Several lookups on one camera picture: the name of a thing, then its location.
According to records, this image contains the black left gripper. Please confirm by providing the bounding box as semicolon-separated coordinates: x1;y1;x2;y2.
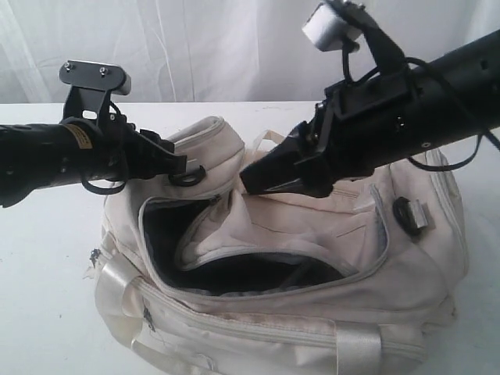
61;113;187;188

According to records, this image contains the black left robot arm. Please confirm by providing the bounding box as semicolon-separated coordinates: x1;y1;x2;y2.
1;113;187;208

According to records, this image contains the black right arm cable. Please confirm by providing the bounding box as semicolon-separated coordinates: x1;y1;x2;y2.
339;42;500;173

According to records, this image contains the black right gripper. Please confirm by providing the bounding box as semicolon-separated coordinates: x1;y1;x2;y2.
240;73;426;198

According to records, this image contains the white backdrop curtain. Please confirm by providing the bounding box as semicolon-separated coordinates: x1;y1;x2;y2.
0;0;500;105

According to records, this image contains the white fabric duffel bag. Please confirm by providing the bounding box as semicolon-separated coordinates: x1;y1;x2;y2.
93;116;468;374

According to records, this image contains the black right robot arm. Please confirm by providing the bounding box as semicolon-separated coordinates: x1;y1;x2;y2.
240;32;499;198

